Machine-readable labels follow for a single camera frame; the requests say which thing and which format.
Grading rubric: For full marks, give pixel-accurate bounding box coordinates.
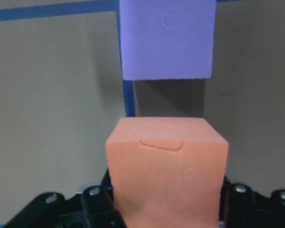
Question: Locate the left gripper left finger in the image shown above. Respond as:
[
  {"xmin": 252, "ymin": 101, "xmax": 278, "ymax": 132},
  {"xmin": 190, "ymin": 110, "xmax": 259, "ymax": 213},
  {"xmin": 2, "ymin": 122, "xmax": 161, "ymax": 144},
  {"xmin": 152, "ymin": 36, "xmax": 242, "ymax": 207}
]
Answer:
[{"xmin": 81, "ymin": 171, "xmax": 126, "ymax": 228}]

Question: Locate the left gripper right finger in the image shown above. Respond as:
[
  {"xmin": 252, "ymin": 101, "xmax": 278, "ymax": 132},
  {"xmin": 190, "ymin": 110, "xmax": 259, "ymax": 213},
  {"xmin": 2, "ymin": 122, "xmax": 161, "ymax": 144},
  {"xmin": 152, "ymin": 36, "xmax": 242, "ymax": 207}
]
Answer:
[{"xmin": 219, "ymin": 177, "xmax": 255, "ymax": 228}]

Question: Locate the orange foam cube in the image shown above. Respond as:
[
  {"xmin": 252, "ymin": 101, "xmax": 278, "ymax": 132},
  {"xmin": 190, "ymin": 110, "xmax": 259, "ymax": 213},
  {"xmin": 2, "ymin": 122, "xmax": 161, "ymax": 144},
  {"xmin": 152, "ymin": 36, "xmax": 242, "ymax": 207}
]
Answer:
[{"xmin": 106, "ymin": 117, "xmax": 229, "ymax": 228}]

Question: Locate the brown paper table cover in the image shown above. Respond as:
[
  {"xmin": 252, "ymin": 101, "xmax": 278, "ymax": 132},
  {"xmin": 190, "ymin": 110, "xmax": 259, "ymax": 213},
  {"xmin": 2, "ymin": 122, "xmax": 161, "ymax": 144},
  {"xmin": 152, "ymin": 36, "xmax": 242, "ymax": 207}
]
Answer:
[{"xmin": 0, "ymin": 0, "xmax": 285, "ymax": 225}]

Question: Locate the purple foam cube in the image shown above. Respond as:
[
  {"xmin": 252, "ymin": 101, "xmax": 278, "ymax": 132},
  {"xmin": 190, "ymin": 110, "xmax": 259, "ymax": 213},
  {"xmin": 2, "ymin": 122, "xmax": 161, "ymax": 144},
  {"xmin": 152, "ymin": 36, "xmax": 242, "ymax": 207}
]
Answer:
[{"xmin": 119, "ymin": 0, "xmax": 216, "ymax": 80}]

